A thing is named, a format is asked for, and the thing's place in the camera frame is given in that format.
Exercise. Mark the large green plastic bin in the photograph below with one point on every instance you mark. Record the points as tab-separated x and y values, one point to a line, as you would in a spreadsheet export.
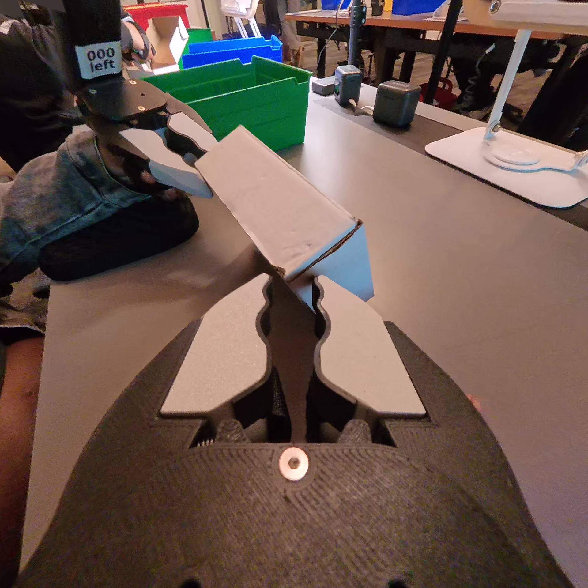
257	105

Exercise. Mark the person's leg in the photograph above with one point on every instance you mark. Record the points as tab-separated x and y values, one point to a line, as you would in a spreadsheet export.
18	436

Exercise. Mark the red plastic bin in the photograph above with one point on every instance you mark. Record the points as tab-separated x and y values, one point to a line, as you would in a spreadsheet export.
156	11

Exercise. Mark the white desk mat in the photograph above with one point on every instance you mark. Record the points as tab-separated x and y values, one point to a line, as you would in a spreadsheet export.
459	156

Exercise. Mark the blue plastic bin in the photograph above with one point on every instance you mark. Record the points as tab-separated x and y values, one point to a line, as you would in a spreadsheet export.
229	50

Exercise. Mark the small grey camera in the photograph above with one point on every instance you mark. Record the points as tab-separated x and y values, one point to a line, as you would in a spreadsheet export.
349	82

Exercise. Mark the dark grey charger cube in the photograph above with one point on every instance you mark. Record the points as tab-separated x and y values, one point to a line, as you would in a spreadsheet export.
397	103

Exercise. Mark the person's left hand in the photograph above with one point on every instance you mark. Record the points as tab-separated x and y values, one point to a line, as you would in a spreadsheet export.
133	172

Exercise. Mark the white desk lamp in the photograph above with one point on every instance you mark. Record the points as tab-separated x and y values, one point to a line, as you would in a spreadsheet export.
509	78

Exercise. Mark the wooden table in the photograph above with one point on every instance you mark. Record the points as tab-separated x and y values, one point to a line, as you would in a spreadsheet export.
413	20

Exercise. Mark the blue storage bin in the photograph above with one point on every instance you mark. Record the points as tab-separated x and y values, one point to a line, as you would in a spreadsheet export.
418	5

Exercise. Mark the black tripod pole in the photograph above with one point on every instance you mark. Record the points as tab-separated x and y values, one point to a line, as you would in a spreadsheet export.
356	32

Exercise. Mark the white cardboard box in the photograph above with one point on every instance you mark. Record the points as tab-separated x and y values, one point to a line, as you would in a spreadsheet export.
266	197

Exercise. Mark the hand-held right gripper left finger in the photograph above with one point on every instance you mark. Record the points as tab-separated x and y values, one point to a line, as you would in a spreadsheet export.
220	349

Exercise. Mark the small open cardboard box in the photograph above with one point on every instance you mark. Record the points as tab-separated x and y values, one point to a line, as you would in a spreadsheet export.
177	36

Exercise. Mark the small green plastic bin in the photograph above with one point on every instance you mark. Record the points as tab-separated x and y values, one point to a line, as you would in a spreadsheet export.
200	36

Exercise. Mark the small flat grey device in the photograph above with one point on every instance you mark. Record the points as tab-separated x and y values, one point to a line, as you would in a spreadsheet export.
324	86

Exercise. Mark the black slanted stand pole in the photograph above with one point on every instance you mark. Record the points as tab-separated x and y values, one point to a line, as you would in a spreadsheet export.
443	50

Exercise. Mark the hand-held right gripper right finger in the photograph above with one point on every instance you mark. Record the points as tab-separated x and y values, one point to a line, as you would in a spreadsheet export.
367	363

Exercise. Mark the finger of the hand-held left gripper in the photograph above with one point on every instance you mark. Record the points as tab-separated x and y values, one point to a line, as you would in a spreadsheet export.
142	144
190	124

